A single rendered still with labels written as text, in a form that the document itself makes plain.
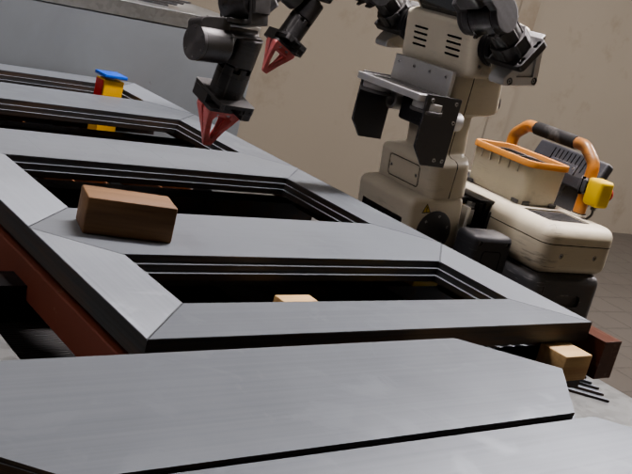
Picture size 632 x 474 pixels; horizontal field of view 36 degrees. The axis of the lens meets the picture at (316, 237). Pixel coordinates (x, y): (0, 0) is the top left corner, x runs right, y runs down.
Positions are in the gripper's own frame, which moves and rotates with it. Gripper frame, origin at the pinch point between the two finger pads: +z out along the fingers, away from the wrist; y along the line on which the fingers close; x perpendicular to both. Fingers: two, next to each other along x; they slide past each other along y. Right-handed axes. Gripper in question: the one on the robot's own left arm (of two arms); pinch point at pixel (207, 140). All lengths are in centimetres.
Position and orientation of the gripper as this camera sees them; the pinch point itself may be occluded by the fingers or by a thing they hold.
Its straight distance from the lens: 166.8
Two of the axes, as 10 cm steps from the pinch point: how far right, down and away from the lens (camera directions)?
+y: 5.1, 5.6, -6.5
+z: -3.7, 8.3, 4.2
